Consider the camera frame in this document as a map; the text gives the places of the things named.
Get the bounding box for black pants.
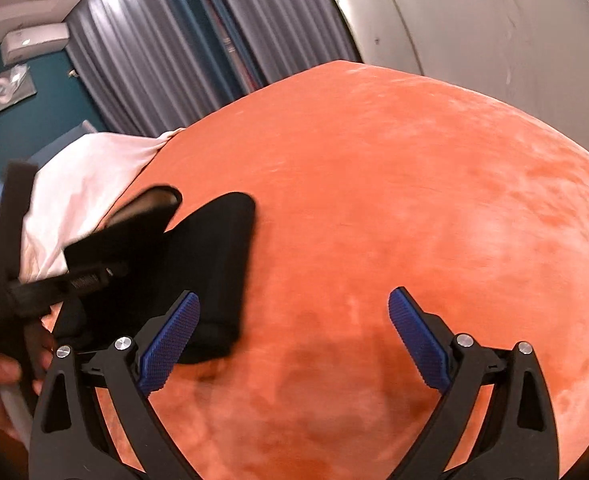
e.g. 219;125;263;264
54;192;256;364

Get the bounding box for blue padded headboard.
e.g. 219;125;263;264
28;120;98;168

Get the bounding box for white bed sheet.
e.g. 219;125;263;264
20;131;175;283

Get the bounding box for white air conditioner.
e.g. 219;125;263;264
0;23;70;66

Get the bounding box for grey blue curtains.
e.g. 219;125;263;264
67;0;360;138

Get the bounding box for orange velvet bed cover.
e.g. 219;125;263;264
44;58;589;480

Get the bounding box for wall art picture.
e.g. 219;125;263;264
0;64;37;112

